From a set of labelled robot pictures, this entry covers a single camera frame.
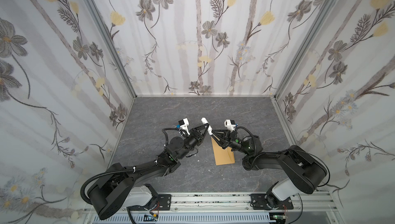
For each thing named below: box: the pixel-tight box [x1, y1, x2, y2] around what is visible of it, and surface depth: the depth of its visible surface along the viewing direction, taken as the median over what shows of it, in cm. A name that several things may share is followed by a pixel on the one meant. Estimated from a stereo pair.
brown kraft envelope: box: [210, 136, 236, 166], surface depth 90 cm
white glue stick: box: [201, 117, 213, 136], surface depth 73 cm
